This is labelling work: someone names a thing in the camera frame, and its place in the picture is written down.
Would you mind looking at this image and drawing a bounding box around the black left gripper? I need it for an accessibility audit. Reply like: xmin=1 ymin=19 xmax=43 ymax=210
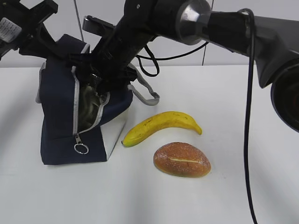
xmin=0 ymin=0 xmax=67 ymax=60

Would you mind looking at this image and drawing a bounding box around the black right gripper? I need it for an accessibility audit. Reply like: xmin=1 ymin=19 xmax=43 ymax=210
xmin=69 ymin=18 xmax=154 ymax=95

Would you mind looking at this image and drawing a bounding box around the glass container with green lid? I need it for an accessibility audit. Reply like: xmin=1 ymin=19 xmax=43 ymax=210
xmin=78 ymin=74 xmax=108 ymax=132

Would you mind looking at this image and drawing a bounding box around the yellow banana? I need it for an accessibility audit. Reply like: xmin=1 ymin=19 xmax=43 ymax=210
xmin=122 ymin=111 xmax=203 ymax=147

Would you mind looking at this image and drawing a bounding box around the navy and white lunch bag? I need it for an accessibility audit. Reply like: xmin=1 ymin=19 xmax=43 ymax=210
xmin=35 ymin=34 xmax=161 ymax=166

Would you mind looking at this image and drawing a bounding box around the brown bread roll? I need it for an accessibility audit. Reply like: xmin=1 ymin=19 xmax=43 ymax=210
xmin=153 ymin=142 xmax=212 ymax=178

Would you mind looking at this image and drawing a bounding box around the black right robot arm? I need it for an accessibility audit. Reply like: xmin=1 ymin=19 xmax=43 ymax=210
xmin=69 ymin=0 xmax=299 ymax=130

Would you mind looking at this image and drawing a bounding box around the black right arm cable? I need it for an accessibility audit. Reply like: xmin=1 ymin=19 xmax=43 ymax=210
xmin=134 ymin=8 xmax=259 ymax=224

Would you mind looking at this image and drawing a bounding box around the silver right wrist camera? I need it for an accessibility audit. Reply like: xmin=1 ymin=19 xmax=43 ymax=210
xmin=82 ymin=15 xmax=114 ymax=37

